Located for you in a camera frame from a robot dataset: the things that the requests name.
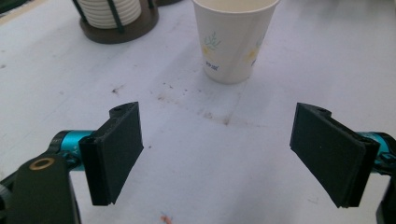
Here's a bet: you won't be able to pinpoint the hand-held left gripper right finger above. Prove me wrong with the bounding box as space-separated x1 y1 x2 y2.
289 102 382 209

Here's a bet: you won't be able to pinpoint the brown cup holder black posts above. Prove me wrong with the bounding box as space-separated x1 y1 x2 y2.
71 0 185 45

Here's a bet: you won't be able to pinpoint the white foam mat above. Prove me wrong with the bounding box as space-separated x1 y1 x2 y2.
0 0 396 224

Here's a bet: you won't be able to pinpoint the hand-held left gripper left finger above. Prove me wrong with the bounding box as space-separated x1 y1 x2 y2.
78 101 145 207

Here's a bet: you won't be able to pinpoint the floral paper cup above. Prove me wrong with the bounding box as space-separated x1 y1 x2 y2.
191 0 282 85

